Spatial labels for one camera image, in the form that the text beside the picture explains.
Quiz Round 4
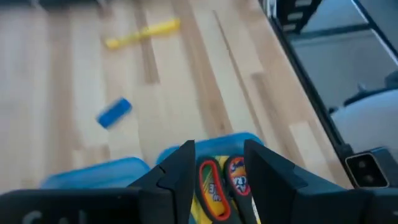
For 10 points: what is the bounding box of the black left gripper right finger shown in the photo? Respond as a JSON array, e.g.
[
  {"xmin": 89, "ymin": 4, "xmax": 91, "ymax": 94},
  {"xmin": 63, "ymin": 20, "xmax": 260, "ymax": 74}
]
[{"xmin": 243, "ymin": 139, "xmax": 398, "ymax": 224}]

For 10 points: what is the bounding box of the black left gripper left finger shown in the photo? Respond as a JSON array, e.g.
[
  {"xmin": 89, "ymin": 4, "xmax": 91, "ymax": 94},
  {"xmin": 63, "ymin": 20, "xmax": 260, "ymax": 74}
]
[{"xmin": 0, "ymin": 139, "xmax": 197, "ymax": 224}]

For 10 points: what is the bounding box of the blue translucent plastic box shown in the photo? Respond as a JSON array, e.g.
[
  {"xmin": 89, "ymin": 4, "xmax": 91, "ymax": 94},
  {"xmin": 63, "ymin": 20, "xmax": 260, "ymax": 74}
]
[{"xmin": 39, "ymin": 131, "xmax": 266, "ymax": 191}]

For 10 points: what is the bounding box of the yellow marker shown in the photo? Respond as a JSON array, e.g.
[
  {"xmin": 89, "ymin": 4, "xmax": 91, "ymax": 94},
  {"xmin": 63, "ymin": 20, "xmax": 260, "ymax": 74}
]
[{"xmin": 104, "ymin": 17, "xmax": 182, "ymax": 50}]

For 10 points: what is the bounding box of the blue printed eraser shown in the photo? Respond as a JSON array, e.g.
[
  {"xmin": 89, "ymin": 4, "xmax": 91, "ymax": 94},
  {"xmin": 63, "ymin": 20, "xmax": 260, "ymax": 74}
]
[{"xmin": 95, "ymin": 96, "xmax": 134, "ymax": 130}]

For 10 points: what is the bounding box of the black table-level camera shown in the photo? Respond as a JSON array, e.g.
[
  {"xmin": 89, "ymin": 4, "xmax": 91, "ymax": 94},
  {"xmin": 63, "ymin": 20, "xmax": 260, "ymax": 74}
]
[{"xmin": 338, "ymin": 146, "xmax": 398, "ymax": 191}]

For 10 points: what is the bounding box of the black table edge frame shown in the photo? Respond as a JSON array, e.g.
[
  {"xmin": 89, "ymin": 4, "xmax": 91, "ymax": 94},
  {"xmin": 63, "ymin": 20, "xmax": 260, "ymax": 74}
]
[{"xmin": 259, "ymin": 0, "xmax": 355, "ymax": 189}]

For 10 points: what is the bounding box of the black rig frame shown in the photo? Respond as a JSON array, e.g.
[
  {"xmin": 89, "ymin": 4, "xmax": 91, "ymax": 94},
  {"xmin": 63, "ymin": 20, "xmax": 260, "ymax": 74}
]
[{"xmin": 275, "ymin": 0, "xmax": 398, "ymax": 60}]

